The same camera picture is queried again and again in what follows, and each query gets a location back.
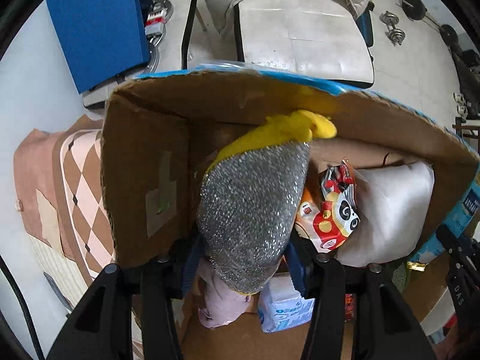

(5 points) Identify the silver yellow scrubbing glove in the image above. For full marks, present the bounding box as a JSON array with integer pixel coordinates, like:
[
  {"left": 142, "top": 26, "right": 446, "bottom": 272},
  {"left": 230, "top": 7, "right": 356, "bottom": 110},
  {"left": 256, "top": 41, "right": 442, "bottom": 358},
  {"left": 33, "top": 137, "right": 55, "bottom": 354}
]
[{"left": 197, "top": 110, "right": 337, "bottom": 295}]

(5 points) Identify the chrome dumbbell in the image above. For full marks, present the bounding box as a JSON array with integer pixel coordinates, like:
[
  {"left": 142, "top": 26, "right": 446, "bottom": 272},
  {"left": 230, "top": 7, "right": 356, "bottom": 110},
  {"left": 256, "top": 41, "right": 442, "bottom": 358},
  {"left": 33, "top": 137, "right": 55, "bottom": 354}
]
[{"left": 379, "top": 10, "right": 406, "bottom": 46}]

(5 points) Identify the beige tape patch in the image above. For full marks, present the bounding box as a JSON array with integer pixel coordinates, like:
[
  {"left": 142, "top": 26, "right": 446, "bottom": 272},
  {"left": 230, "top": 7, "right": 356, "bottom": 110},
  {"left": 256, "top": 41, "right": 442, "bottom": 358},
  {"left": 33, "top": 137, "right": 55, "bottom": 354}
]
[{"left": 36, "top": 189, "right": 63, "bottom": 254}]

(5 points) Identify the blue tissue pack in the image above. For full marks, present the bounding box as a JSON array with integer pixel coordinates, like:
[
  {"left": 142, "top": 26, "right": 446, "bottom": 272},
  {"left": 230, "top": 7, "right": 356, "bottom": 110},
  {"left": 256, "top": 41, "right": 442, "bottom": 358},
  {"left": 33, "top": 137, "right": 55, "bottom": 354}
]
[{"left": 257, "top": 272, "right": 315, "bottom": 333}]

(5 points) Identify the open cardboard box blue print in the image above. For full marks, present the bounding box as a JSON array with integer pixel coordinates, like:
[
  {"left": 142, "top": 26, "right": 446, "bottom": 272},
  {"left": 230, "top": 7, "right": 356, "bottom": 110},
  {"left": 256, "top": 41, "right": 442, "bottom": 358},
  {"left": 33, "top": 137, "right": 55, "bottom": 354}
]
[{"left": 101, "top": 64, "right": 479, "bottom": 268}]

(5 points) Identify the pink purple cloth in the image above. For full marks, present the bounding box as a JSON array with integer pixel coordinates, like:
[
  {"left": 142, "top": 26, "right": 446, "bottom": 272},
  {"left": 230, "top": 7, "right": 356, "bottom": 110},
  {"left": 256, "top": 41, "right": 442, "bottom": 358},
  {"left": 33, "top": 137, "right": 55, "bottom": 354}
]
[{"left": 198, "top": 258, "right": 255, "bottom": 329}]

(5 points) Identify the green snack packet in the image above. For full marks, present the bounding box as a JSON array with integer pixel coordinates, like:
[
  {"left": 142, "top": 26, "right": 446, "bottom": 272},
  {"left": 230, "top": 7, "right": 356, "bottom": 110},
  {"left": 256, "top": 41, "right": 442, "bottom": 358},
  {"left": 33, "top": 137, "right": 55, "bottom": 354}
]
[{"left": 391, "top": 262, "right": 411, "bottom": 293}]

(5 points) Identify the red panda snack packet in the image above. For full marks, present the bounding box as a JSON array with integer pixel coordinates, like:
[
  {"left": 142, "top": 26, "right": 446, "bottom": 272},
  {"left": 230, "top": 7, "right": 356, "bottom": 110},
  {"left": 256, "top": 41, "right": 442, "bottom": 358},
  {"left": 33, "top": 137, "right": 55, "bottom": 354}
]
[{"left": 295, "top": 160, "right": 360, "bottom": 253}]

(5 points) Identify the white padded chair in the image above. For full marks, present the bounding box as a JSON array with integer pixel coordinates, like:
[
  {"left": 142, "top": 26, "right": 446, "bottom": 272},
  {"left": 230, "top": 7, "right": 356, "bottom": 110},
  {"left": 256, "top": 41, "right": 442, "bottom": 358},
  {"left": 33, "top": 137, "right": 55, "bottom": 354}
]
[{"left": 204, "top": 0, "right": 374, "bottom": 89}]

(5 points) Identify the barbell on floor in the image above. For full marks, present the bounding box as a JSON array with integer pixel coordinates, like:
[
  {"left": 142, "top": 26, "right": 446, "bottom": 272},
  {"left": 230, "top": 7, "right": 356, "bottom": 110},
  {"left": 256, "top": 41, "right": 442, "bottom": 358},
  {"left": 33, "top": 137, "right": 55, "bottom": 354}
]
[{"left": 399, "top": 0, "right": 459, "bottom": 47}]

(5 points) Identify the blue long snack tube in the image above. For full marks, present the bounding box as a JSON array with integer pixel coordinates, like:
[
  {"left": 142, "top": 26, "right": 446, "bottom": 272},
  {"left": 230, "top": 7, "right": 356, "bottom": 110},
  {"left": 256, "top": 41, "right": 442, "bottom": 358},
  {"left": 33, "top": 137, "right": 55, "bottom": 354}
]
[{"left": 407, "top": 170, "right": 479, "bottom": 272}]

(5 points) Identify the white soft plastic pack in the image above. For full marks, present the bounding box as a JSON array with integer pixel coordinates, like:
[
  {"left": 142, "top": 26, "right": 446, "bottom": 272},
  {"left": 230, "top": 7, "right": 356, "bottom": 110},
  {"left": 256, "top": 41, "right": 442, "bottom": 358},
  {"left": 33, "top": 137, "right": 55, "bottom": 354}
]
[{"left": 336, "top": 161, "right": 434, "bottom": 267}]

